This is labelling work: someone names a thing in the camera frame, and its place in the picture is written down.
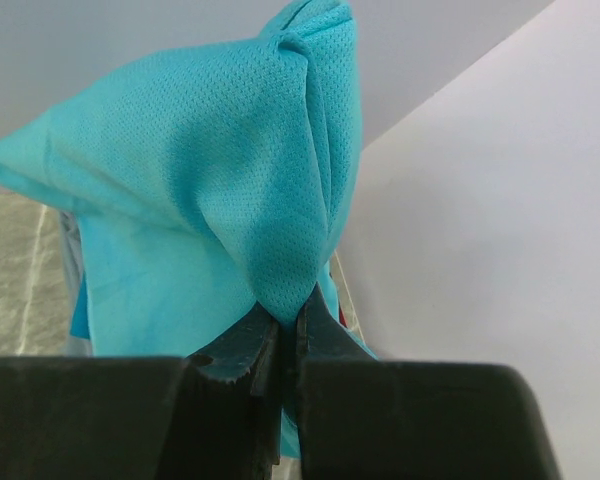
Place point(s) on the folded grey blue t shirt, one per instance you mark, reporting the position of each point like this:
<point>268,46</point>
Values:
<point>78,339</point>

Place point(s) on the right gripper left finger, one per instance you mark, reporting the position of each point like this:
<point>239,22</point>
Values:
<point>212,415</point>

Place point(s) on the folded red t shirt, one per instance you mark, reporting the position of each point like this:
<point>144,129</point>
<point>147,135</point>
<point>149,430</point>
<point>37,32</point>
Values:
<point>343,298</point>

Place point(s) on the teal t shirt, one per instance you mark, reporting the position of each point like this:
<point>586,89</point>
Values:
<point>203,180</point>

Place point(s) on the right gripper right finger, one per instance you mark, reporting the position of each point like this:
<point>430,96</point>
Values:
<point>359,417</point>

